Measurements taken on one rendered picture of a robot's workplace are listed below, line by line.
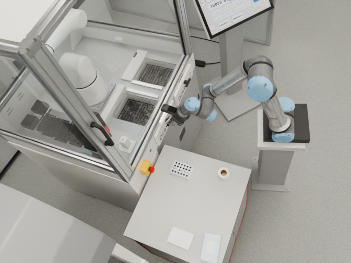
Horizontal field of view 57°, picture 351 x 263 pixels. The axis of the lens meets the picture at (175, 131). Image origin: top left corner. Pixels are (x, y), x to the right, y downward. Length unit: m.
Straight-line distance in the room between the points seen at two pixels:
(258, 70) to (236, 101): 1.60
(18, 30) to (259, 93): 1.00
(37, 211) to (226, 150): 2.08
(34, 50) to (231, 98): 2.33
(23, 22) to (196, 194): 1.29
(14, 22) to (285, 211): 2.24
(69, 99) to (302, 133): 1.39
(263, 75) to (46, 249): 1.10
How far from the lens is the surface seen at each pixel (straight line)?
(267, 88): 1.50
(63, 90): 1.19
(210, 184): 1.96
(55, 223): 1.10
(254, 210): 2.70
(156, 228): 1.93
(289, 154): 2.25
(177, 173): 1.98
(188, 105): 1.72
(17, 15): 1.24
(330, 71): 3.47
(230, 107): 3.08
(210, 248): 1.82
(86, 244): 1.17
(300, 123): 2.12
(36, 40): 1.07
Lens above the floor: 2.59
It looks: 59 degrees down
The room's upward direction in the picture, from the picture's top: 19 degrees counter-clockwise
